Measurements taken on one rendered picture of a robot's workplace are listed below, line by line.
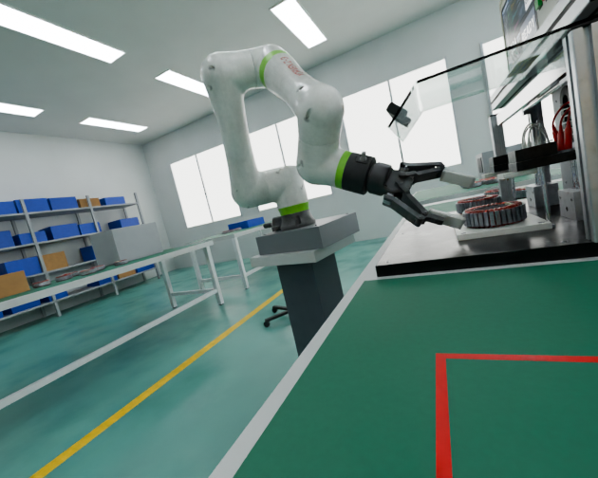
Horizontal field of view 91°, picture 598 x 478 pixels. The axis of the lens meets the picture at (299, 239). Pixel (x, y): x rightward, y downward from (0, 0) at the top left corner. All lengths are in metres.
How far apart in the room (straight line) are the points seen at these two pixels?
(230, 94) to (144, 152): 7.76
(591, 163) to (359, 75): 5.42
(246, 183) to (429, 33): 5.03
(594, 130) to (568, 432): 0.41
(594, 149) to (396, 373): 0.41
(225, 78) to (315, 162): 0.44
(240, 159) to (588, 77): 0.88
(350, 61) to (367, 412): 5.85
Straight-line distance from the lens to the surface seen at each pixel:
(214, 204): 7.19
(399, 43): 5.87
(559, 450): 0.24
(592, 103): 0.57
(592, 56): 0.58
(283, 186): 1.14
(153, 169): 8.54
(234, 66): 1.04
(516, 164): 0.71
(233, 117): 1.06
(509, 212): 0.69
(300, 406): 0.28
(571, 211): 0.75
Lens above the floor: 0.91
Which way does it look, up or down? 6 degrees down
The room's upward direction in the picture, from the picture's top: 13 degrees counter-clockwise
